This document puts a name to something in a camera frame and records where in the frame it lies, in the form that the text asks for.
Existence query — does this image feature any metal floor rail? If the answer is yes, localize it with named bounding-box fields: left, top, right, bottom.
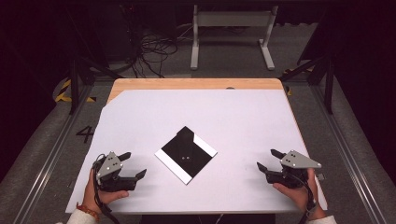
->
left=12, top=85, right=94, bottom=224
left=311, top=85, right=389, bottom=224

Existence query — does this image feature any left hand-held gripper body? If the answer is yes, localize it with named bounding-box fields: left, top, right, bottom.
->
left=92, top=151, right=138, bottom=192

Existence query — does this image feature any white table sheet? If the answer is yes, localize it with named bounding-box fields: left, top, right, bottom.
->
left=64, top=89, right=329, bottom=216

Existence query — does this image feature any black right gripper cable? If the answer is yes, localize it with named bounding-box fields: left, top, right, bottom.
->
left=284, top=172, right=318, bottom=224

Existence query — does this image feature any yellow black hazard tape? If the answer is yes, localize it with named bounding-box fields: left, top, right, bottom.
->
left=54, top=78, right=97, bottom=104

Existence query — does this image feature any white metal stand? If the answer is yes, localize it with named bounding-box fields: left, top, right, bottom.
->
left=190, top=4, right=279, bottom=72

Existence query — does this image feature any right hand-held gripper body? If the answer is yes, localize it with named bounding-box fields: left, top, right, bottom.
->
left=265, top=149, right=322, bottom=189

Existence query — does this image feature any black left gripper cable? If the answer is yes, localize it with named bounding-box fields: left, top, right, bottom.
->
left=92, top=153, right=120, bottom=224

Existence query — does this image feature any red beaded bracelet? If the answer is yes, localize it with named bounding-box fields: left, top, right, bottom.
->
left=76, top=203, right=101, bottom=222

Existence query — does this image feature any wooden table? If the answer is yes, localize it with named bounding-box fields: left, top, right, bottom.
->
left=106, top=77, right=328, bottom=213

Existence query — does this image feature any person's right hand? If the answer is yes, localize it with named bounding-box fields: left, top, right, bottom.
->
left=272, top=167, right=321, bottom=214

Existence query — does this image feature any black metal stand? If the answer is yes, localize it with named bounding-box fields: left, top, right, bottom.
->
left=279, top=54, right=335, bottom=116
left=66, top=55, right=124, bottom=116

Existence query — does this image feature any tangle of black cables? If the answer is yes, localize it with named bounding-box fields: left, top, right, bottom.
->
left=120, top=4, right=180, bottom=78

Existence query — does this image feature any person's left hand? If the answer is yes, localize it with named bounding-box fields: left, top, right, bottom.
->
left=81, top=169, right=130, bottom=214

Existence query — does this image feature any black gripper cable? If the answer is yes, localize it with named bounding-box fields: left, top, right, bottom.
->
left=92, top=153, right=120, bottom=224
left=284, top=172, right=318, bottom=224

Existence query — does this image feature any black square sheet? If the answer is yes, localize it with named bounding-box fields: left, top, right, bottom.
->
left=154, top=125, right=219, bottom=186

